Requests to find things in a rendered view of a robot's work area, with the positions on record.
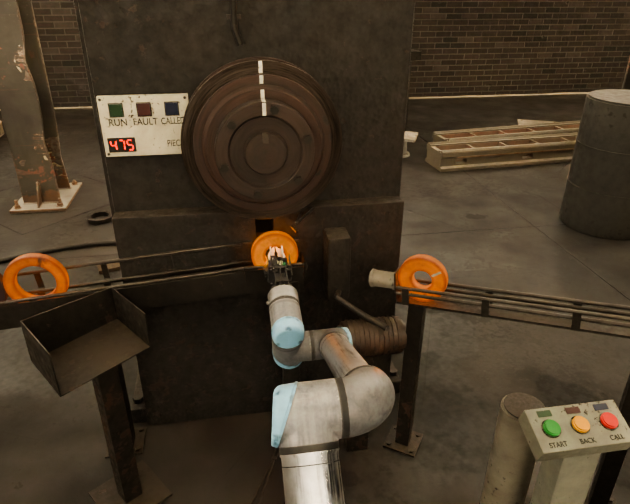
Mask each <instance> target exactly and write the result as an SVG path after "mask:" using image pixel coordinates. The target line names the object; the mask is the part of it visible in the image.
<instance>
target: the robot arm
mask: <svg viewBox="0 0 630 504"><path fill-rule="evenodd" d="M275 252H276V255H277V258H276V255H275ZM288 260H289V262H288V261H287V258H286V256H285V255H284V253H283V246H281V249H279V248H278V247H273V248H272V249H271V247H270V252H269V254H268V256H267V261H266V263H265V264H264V274H265V277H267V282H268V283H270V285H272V287H271V289H270V291H269V293H268V301H267V302H266V304H267V305H269V313H270V321H271V335H272V354H273V358H274V361H275V362H276V364H277V365H279V366H280V367H282V368H285V369H293V368H296V367H297V366H299V365H300V364H301V362H303V361H312V360H321V359H325V361H326V363H327V365H328V366H329V368H330V370H331V372H332V374H333V375H334V377H335V378H331V379H322V380H313V381H303V382H298V381H295V382H294V383H288V384H282V385H279V386H277V387H276V388H275V390H274V392H273V407H272V434H271V446H272V447H275V448H278V447H279V454H280V458H281V461H282V472H283V483H284V494H285V504H345V502H344V494H343V485H342V477H341V469H340V461H339V441H338V440H339V439H343V438H350V437H355V436H359V435H362V434H364V433H367V432H369V431H371V430H373V429H375V428H376V427H378V426H379V425H380V424H382V423H383V422H384V421H385V420H386V418H387V417H388V416H389V414H390V413H391V411H392V408H393V406H394V402H395V390H394V386H393V383H392V382H391V380H390V378H389V377H388V376H387V375H386V374H385V372H383V371H382V370H381V369H379V368H377V367H375V366H371V365H368V364H367V362H366V361H365V360H364V359H363V358H362V357H361V355H360V354H359V353H358V352H357V351H356V350H355V348H354V347H353V342H352V337H351V333H350V331H349V329H348V328H346V327H337V328H329V329H319V330H310V331H305V329H304V325H303V322H302V316H301V311H300V305H299V298H298V292H297V290H296V289H295V288H294V287H293V286H292V285H291V284H289V282H290V281H291V280H292V277H291V275H293V272H292V265H291V259H290V254H289V256H288Z"/></svg>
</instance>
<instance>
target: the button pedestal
mask: <svg viewBox="0 0 630 504"><path fill-rule="evenodd" d="M601 403H606V404H607V406H608V408H609V409H605V410H597V411H595V409H594V407H593V404H601ZM577 406H578V407H579V409H580V411H581V413H573V414H567V413H566V411H565V409H564V408H569V407H577ZM544 410H550V412H551V414H552V416H549V417H541V418H538V415H537V413H536V411H544ZM604 412H609V413H612V414H613V415H615V416H616V418H617V419H618V422H619V424H618V426H617V427H616V428H615V429H609V428H607V427H605V426H604V425H603V424H602V422H601V420H600V416H601V415H602V414H603V413H604ZM575 416H582V417H584V418H586V419H587V420H588V422H589V424H590V429H589V430H588V431H587V432H585V433H581V432H579V431H577V430H576V429H575V428H574V427H573V425H572V419H573V418H574V417H575ZM548 419H551V420H554V421H556V422H557V423H558V424H559V425H560V427H561V432H560V434H559V435H558V436H555V437H553V436H550V435H548V434H547V433H546V432H545V431H544V429H543V423H544V422H545V421H546V420H548ZM518 421H519V423H520V426H521V428H522V430H523V432H524V435H525V437H526V439H527V442H528V444H529V446H530V449H531V451H532V453H533V456H534V458H535V460H536V462H540V461H541V465H540V469H539V473H538V476H537V480H536V484H535V487H534V491H533V495H532V499H531V502H530V504H584V502H585V499H586V496H587V493H588V490H589V487H590V484H591V481H592V478H593V475H594V472H595V469H596V466H597V463H598V460H599V457H600V454H601V453H605V452H613V451H620V450H627V449H628V448H629V447H630V428H629V426H628V425H627V423H626V421H625V419H624V418H623V416H622V414H621V413H620V411H619V409H618V407H617V406H616V404H615V402H614V400H604V401H596V402H588V403H580V404H571V405H563V406H555V407H547V408H539V409H530V410H524V411H523V413H522V414H521V416H520V417H519V418H518Z"/></svg>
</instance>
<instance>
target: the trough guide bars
mask: <svg viewBox="0 0 630 504"><path fill-rule="evenodd" d="M416 281H417V282H418V283H425V284H431V283H432V281H431V280H423V279H416ZM447 286H448V287H456V288H464V289H471V290H479V291H486V293H480V292H473V291H465V290H458V289H450V288H446V289H445V291H444V292H442V291H434V290H427V289H419V288H412V287H405V286H396V289H399V290H402V292H401V291H397V292H396V295H402V305H407V306H409V296H410V297H417V298H424V299H431V300H438V301H445V302H452V303H458V304H465V305H472V306H479V307H481V317H487V318H489V308H493V309H500V310H507V311H514V312H521V313H528V314H535V315H542V316H549V317H556V318H563V319H570V320H572V324H571V330H573V331H580V323H581V321H584V322H591V323H598V324H605V325H612V326H619V327H626V328H630V324H629V323H622V322H615V321H608V320H601V319H593V318H586V317H581V315H586V316H593V317H601V318H608V319H615V320H622V321H629V322H630V312H623V311H616V310H608V309H601V308H593V307H586V306H582V304H585V305H593V306H601V307H608V308H616V309H624V310H630V306H626V305H618V304H610V303H603V302H595V301H587V300H579V299H571V298H564V297H556V296H548V295H540V294H532V293H525V292H517V291H509V290H501V289H493V288H486V287H478V286H470V285H462V284H454V283H448V285H447ZM409 291H413V292H421V293H428V294H435V295H442V296H449V297H457V298H464V299H471V300H478V301H482V303H479V302H472V301H465V300H458V299H451V298H444V297H437V296H430V295H422V294H415V293H409ZM449 292H452V293H449ZM493 292H494V293H502V294H509V295H517V296H525V297H532V298H540V299H547V300H555V301H563V302H570V303H574V305H571V304H563V303H556V302H548V301H540V300H533V299H525V298H518V297H510V296H503V295H495V294H493ZM456 293H459V294H456ZM464 294H466V295H464ZM471 295H474V296H471ZM478 296H481V297H478ZM493 298H496V299H493ZM500 299H503V300H500ZM508 300H511V301H508ZM515 301H518V302H515ZM522 302H525V303H522ZM493 303H500V304H507V305H514V306H521V307H529V308H536V309H543V310H550V311H557V312H565V313H572V315H573V316H572V315H565V314H558V313H551V312H544V311H536V310H529V309H522V308H515V307H508V306H501V305H494V304H493ZM530 303H533V304H530ZM537 304H540V305H537ZM545 305H548V306H545ZM552 306H555V307H552ZM559 307H562V308H559ZM567 308H570V309H567ZM581 310H584V311H581ZM589 311H592V312H589ZM596 312H599V313H596ZM603 313H607V314H603ZM611 314H614V315H611ZM618 315H621V316H618ZM626 316H629V317H626Z"/></svg>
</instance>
